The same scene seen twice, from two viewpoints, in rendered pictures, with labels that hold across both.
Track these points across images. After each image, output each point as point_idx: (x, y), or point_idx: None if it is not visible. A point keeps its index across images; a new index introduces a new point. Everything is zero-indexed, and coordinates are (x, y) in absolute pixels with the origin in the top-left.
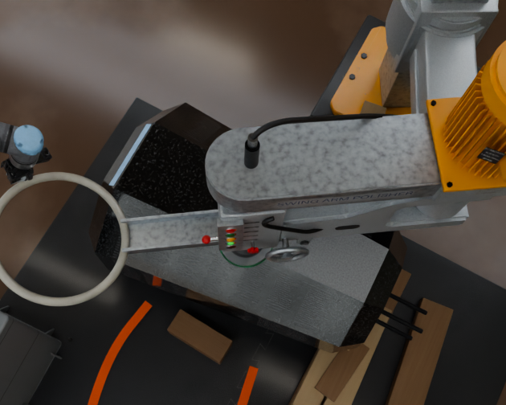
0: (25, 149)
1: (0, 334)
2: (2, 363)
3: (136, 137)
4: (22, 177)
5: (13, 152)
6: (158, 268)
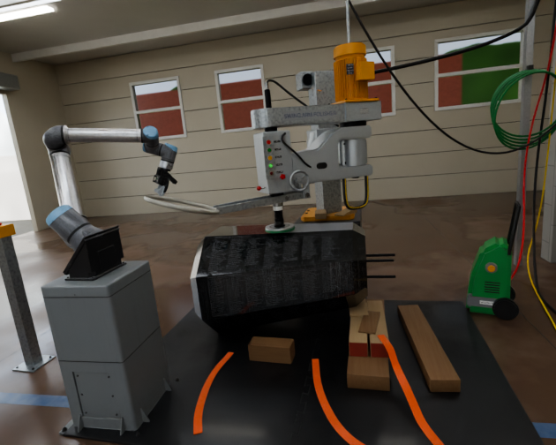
0: (169, 144)
1: (143, 265)
2: (139, 303)
3: None
4: (162, 189)
5: (163, 148)
6: (236, 267)
